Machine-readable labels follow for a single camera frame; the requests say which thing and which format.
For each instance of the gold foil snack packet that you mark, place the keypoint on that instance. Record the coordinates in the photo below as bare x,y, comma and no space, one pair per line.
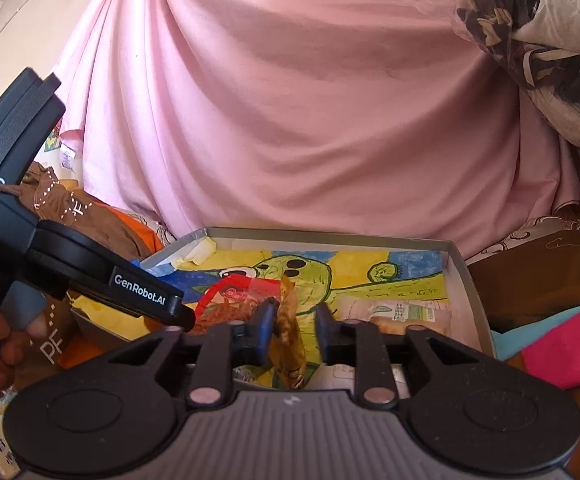
286,350

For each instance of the green label biscuit packet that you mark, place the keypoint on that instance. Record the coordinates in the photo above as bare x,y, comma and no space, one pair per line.
394,316

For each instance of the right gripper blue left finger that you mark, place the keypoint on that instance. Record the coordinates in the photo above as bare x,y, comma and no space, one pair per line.
258,333

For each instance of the red dried tofu packet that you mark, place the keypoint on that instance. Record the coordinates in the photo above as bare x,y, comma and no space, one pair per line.
232,299

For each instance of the pink hanging sheet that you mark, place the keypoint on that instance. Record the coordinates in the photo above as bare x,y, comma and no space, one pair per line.
356,116

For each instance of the grey cardboard tray box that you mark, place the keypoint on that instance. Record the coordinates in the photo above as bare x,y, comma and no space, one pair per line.
324,267

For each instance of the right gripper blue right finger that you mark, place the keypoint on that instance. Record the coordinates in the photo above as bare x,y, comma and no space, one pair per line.
336,340

